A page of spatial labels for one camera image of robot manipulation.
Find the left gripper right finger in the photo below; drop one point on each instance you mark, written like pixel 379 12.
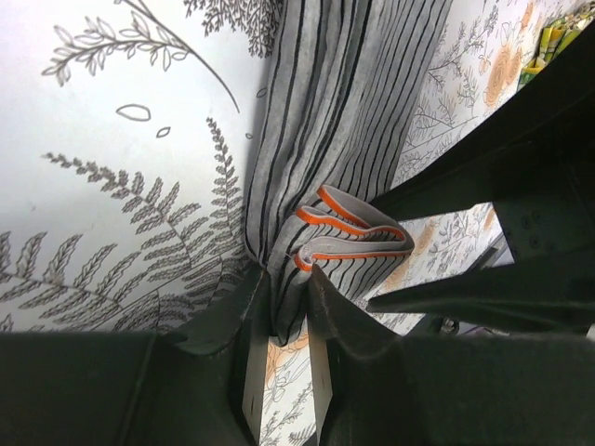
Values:
pixel 372 386

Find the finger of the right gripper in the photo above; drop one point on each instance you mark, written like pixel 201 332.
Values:
pixel 550 119
pixel 539 295

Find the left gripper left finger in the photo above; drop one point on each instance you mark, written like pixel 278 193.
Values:
pixel 201 384

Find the grey striped boxer underwear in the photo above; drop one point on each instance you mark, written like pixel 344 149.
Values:
pixel 344 84

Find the lemon print folded cloth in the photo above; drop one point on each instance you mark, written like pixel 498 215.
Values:
pixel 554 38

